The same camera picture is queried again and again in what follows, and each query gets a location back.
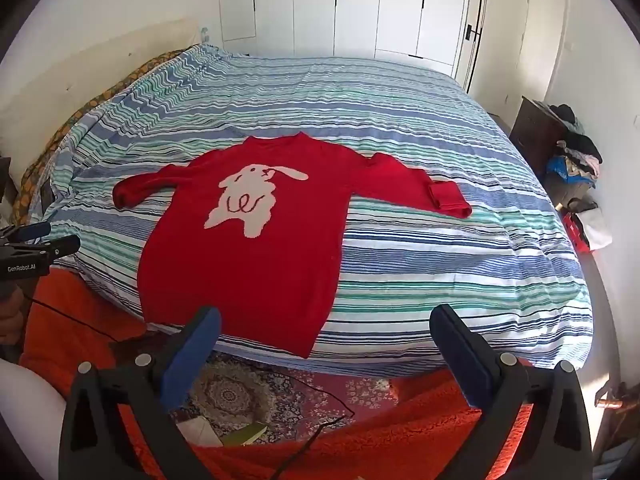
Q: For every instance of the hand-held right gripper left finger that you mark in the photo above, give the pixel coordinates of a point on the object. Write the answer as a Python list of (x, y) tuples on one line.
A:
[(192, 360)]

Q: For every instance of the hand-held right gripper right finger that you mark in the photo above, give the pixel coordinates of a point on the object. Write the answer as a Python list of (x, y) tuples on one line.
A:
[(470, 370)]

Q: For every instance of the person's white trouser leg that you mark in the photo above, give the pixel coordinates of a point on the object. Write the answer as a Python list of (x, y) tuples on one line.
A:
[(30, 420)]

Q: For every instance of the dark wooden cabinet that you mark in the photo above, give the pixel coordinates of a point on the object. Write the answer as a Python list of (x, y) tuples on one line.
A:
[(535, 130)]

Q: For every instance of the white paper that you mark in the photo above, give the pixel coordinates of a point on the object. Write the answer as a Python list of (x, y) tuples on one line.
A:
[(200, 432)]

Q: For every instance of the pile of clothes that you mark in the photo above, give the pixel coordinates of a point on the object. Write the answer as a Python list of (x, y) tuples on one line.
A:
[(575, 160)]

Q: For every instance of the red sweater with white rabbit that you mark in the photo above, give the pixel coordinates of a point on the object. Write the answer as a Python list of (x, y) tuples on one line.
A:
[(250, 270)]

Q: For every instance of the orange patterned sheet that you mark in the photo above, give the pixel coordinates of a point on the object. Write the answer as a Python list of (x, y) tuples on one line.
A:
[(35, 170)]

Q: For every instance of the orange fleece blanket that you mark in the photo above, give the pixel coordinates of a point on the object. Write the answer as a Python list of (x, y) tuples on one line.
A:
[(400, 440)]

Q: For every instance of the green book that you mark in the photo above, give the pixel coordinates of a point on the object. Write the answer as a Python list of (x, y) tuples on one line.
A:
[(247, 433)]

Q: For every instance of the patterned rug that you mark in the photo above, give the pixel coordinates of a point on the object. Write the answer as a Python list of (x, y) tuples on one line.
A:
[(240, 395)]

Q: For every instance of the red bag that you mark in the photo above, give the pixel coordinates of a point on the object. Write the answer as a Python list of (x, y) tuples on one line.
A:
[(575, 235)]

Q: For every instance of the wall socket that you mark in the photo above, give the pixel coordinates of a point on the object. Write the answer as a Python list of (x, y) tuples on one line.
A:
[(205, 33)]

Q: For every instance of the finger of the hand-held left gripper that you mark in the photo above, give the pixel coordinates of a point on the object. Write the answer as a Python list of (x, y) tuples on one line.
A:
[(57, 248), (27, 231)]

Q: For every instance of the blue green striped duvet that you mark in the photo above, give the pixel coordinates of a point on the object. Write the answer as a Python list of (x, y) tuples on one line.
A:
[(425, 260)]

